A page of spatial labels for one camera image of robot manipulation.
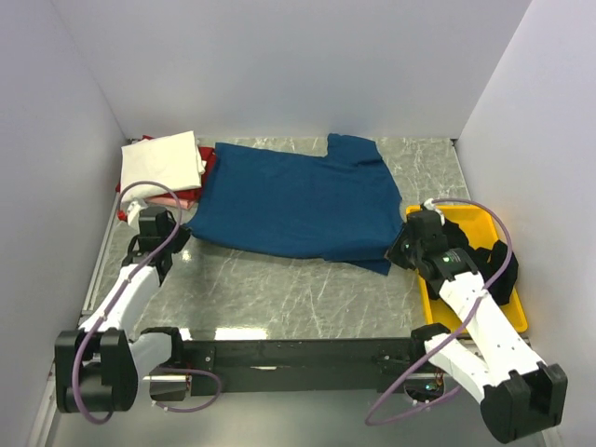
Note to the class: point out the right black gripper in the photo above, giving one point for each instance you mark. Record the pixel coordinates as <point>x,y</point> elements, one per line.
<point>393,252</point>

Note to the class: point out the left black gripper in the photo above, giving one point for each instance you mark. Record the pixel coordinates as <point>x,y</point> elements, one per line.
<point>183,235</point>

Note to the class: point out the blue t shirt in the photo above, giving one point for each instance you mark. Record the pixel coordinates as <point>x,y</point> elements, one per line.
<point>343,207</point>

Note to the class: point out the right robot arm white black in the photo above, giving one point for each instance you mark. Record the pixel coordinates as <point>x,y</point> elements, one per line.
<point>518,392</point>

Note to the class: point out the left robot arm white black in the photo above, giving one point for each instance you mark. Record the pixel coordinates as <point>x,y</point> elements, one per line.
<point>98,367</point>

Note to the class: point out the folded red t shirt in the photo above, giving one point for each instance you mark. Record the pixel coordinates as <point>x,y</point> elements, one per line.
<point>207,157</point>

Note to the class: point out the folded white t shirt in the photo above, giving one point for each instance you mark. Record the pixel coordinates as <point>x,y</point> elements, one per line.
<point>173,161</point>

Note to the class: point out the black base beam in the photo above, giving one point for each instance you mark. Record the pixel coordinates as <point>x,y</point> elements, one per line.
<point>177,369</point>

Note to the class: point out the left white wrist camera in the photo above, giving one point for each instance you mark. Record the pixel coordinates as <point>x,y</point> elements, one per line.
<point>131,215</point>

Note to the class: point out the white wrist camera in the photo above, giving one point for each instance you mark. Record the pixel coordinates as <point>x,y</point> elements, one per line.
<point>431,206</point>
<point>131,215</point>

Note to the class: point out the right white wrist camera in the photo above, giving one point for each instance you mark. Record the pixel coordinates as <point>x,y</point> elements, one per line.
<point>431,206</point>

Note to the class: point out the aluminium frame rail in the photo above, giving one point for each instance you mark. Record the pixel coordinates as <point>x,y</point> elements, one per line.
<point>47,417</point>

